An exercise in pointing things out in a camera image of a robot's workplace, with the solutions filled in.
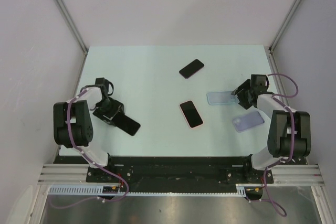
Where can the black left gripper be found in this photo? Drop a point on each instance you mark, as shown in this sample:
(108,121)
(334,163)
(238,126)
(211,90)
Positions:
(117,107)

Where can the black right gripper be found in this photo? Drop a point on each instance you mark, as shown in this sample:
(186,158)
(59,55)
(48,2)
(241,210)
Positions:
(241,88)

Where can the clear blue phone case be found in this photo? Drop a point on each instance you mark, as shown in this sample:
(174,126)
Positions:
(221,98)

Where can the lilac phone case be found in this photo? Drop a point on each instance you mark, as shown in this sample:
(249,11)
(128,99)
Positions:
(247,121)

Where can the black smartphone pink edge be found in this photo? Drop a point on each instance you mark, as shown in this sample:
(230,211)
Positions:
(191,69)

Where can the pink silicone phone case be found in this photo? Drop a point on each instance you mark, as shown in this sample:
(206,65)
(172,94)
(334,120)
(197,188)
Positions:
(191,115)

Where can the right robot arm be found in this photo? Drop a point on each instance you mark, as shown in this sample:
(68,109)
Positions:
(290,130)

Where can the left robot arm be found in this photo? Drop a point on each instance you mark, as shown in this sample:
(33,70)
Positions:
(72,121)

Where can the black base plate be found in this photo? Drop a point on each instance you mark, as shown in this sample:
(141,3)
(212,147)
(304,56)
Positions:
(227,170)

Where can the aluminium front rail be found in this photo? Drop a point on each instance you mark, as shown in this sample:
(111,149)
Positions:
(284,175)

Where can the right aluminium frame post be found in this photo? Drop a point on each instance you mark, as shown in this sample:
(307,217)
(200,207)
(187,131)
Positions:
(284,25)

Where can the aluminium frame post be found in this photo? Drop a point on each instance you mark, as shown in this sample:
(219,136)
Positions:
(60,4)
(284,25)

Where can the left aluminium frame post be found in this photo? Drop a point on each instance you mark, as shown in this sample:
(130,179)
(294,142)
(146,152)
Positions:
(60,4)

